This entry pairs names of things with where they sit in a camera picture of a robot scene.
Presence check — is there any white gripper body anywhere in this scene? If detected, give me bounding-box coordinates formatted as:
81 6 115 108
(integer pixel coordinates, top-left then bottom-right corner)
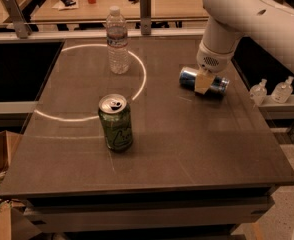
196 42 232 73

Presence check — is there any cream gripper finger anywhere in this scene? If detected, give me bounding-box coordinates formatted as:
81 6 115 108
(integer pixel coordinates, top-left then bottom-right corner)
194 69 215 94

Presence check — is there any blue silver Red Bull can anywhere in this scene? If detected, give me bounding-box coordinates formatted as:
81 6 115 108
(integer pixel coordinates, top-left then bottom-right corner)
179 67 230 95

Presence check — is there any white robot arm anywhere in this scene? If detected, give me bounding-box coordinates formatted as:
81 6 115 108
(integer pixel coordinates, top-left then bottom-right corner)
197 0 294 75

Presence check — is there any green soda can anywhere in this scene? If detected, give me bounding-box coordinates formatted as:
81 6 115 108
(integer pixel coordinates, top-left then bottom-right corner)
98 94 133 152

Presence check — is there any clear sanitizer bottle left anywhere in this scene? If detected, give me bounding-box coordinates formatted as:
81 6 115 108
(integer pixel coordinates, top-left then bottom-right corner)
249 79 267 106

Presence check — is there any clear sanitizer bottle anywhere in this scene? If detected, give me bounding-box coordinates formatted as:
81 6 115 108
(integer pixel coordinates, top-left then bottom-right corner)
271 76 294 103
249 79 267 106

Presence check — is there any wooden background desk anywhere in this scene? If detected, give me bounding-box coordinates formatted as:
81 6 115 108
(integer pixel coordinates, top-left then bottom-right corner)
32 0 208 23

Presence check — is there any clear sanitizer bottle right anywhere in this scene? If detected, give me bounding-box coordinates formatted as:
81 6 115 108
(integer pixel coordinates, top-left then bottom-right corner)
271 76 294 103

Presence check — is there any clear plastic water bottle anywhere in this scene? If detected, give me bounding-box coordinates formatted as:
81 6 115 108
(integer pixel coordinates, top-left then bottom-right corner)
106 6 129 74

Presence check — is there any brown cardboard box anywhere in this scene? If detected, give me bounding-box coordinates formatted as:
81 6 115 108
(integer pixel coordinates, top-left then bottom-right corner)
0 131 41 240

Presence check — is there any middle metal bracket post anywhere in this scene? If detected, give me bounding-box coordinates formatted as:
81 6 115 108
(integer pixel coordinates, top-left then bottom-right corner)
140 0 151 35

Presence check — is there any left metal bracket post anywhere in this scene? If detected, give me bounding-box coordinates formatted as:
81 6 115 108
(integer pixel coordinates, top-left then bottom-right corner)
2 0 32 39

